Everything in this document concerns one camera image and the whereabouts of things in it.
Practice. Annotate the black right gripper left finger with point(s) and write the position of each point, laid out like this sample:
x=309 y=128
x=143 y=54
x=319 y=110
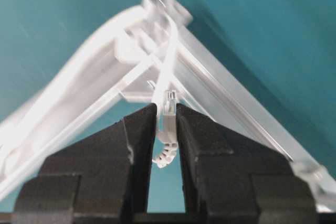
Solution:
x=102 y=178

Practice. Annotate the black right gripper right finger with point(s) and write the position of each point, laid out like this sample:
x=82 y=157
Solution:
x=229 y=178

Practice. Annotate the aluminium extrusion frame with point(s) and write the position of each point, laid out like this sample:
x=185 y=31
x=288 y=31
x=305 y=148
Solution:
x=140 y=58

